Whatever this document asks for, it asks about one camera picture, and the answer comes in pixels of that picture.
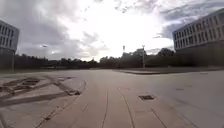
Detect grey paved plaza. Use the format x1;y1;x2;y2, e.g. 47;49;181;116
0;67;224;128

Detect low raised paved platform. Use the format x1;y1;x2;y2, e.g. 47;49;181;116
114;68;168;75

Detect pale building with window rows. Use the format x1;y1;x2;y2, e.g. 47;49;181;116
172;8;224;67

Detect thin lamp pole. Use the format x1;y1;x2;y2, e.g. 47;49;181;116
121;45;127;56
141;44;147;70

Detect row of dark trees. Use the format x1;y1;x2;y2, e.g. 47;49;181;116
13;47;201;70

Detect dark square manhole cover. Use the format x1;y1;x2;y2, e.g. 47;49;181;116
137;94;156;101

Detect grey multi-storey building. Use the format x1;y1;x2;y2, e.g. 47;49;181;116
0;19;21;70

